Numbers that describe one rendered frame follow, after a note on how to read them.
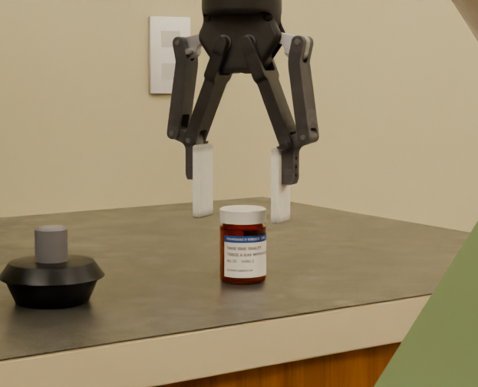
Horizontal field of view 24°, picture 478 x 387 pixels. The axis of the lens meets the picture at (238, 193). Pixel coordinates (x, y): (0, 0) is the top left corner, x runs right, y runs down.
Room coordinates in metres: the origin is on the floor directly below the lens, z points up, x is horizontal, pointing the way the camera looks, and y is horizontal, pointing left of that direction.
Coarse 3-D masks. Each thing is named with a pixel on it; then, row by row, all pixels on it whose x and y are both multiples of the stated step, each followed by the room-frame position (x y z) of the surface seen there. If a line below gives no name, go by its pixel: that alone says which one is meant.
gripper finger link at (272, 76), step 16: (256, 48) 1.04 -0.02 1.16; (256, 64) 1.03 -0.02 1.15; (272, 64) 1.06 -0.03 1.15; (256, 80) 1.03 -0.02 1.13; (272, 80) 1.04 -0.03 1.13; (272, 96) 1.03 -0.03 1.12; (272, 112) 1.03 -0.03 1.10; (288, 112) 1.04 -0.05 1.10; (288, 128) 1.03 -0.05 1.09; (288, 144) 1.02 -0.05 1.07
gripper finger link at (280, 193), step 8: (272, 152) 1.03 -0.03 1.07; (280, 152) 1.03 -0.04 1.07; (272, 160) 1.03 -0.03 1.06; (280, 160) 1.03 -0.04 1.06; (272, 168) 1.03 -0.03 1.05; (280, 168) 1.03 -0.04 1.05; (272, 176) 1.03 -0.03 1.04; (280, 176) 1.03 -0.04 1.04; (272, 184) 1.03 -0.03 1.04; (280, 184) 1.03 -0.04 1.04; (272, 192) 1.03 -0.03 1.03; (280, 192) 1.03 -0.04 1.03; (288, 192) 1.05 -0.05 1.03; (272, 200) 1.03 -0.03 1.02; (280, 200) 1.03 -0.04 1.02; (288, 200) 1.05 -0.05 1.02; (272, 208) 1.03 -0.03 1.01; (280, 208) 1.03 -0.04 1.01; (288, 208) 1.05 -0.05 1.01; (272, 216) 1.03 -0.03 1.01; (280, 216) 1.03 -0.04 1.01; (288, 216) 1.05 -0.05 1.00
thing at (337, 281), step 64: (0, 256) 1.19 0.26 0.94; (128, 256) 1.19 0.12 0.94; (192, 256) 1.19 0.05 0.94; (320, 256) 1.19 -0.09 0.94; (384, 256) 1.19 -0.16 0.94; (448, 256) 1.19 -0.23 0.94; (0, 320) 0.89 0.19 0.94; (64, 320) 0.89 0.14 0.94; (128, 320) 0.89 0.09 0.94; (192, 320) 0.89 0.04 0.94; (256, 320) 0.89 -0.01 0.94; (320, 320) 0.92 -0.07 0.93; (384, 320) 0.96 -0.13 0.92; (0, 384) 0.77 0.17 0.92; (64, 384) 0.79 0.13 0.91; (128, 384) 0.82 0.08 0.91
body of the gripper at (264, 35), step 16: (208, 0) 1.04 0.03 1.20; (224, 0) 1.02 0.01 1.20; (240, 0) 1.02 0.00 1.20; (256, 0) 1.02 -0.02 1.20; (272, 0) 1.03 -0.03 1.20; (208, 16) 1.06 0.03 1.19; (224, 16) 1.05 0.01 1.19; (240, 16) 1.05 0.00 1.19; (256, 16) 1.04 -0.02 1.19; (272, 16) 1.03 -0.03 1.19; (208, 32) 1.06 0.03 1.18; (224, 32) 1.05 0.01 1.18; (240, 32) 1.05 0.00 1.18; (256, 32) 1.04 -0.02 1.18; (272, 32) 1.03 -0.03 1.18; (208, 48) 1.06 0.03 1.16; (240, 48) 1.05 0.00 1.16; (272, 48) 1.03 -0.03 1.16; (224, 64) 1.05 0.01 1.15; (240, 64) 1.05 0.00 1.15
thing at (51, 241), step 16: (48, 240) 0.95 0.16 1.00; (64, 240) 0.96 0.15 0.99; (32, 256) 0.98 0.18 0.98; (48, 256) 0.95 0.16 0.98; (64, 256) 0.96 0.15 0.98; (80, 256) 0.98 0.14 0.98; (16, 272) 0.93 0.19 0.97; (32, 272) 0.92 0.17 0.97; (48, 272) 0.92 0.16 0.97; (64, 272) 0.93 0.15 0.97; (80, 272) 0.93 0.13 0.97; (96, 272) 0.95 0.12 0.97; (16, 288) 0.93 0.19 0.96; (32, 288) 0.92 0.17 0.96; (48, 288) 0.92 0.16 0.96; (64, 288) 0.93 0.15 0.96; (80, 288) 0.93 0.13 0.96; (32, 304) 0.93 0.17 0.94; (48, 304) 0.93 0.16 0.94; (64, 304) 0.93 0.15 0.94; (80, 304) 0.94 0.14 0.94
